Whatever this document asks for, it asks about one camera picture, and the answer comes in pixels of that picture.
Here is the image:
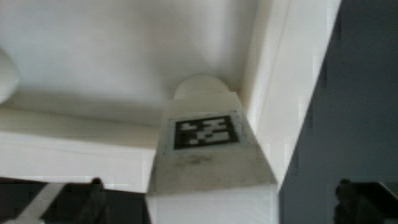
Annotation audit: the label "white leg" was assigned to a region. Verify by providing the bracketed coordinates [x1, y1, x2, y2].
[146, 75, 279, 224]

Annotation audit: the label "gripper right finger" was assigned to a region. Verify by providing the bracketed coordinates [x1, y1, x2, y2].
[334, 179, 398, 224]

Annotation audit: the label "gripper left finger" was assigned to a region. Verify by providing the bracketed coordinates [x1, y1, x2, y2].
[0, 177, 149, 224]

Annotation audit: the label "white square tabletop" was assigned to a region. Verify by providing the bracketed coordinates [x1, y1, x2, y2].
[0, 0, 345, 194]

